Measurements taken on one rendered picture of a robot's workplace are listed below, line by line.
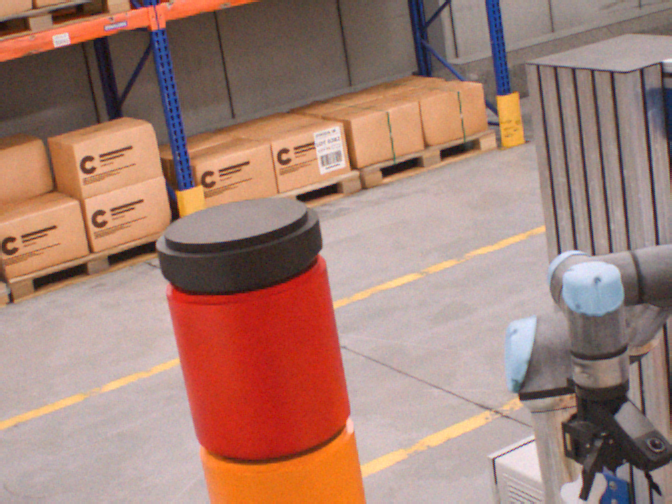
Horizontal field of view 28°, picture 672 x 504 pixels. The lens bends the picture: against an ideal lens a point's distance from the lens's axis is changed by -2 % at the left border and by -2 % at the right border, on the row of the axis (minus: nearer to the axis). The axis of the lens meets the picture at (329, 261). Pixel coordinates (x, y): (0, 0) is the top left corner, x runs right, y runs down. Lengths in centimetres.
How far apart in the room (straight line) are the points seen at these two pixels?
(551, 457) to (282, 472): 180
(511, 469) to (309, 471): 226
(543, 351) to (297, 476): 176
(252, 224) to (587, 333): 135
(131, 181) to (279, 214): 842
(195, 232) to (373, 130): 930
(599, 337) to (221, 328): 135
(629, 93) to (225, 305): 180
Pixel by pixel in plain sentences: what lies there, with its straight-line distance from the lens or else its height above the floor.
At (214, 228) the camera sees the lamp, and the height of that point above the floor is 234.
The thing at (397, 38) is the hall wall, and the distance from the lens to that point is 1132.
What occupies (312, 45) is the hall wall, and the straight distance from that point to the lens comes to 1088.
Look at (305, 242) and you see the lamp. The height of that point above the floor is 233.
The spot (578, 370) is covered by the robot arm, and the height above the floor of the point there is 175.
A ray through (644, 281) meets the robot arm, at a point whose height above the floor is 182.
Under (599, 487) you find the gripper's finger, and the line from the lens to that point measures 181.
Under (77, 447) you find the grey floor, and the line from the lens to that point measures 627.
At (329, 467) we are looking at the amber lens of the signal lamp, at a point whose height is 226.
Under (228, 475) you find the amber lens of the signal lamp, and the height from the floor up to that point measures 227.
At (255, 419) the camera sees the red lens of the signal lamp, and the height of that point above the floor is 229.
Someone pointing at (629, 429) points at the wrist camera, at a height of 167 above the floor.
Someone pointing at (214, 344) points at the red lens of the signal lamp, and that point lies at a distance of 40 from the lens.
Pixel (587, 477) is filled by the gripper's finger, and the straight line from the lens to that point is 179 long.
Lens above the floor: 245
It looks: 17 degrees down
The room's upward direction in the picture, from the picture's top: 9 degrees counter-clockwise
